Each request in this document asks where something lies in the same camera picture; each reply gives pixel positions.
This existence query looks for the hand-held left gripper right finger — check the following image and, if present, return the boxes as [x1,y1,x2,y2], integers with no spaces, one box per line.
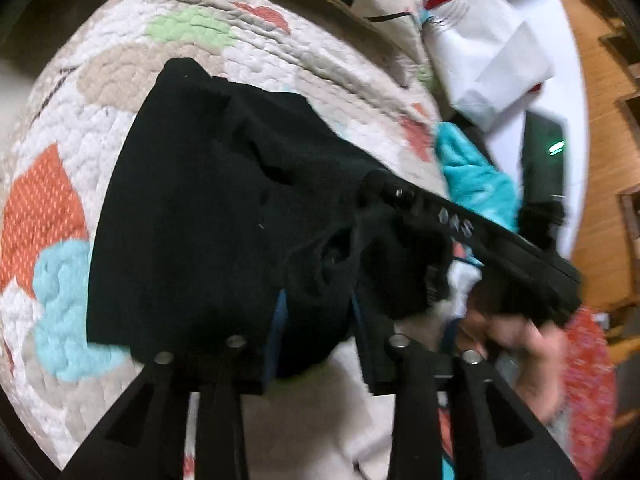
[349,294,582,480]

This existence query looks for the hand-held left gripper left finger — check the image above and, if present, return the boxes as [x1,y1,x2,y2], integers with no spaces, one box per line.
[61,289,290,480]

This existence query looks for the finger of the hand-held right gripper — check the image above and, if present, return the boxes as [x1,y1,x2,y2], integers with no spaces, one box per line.
[423,262,454,311]
[359,169,502,250]

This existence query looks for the black pants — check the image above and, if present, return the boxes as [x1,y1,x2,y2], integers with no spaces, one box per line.
[87,57,454,382]

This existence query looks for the person's right hand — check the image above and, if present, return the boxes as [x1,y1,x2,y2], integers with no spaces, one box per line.
[456,289,572,423]

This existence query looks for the teal fleece cloth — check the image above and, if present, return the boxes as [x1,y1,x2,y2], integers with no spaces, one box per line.
[434,122,522,237]

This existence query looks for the dark device with green light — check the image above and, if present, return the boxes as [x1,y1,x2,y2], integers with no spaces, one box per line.
[520,110,569,211]

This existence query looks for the red patterned rug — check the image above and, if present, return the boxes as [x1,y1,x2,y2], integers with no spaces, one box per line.
[563,305,617,478]

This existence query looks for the white cloth with red stripes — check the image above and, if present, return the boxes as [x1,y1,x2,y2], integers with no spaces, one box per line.
[423,0,557,133]

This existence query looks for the white bed sheet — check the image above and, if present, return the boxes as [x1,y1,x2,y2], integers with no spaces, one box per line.
[480,0,590,261]

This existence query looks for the patchwork quilted blanket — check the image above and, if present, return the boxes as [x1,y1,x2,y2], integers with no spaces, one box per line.
[0,0,451,480]

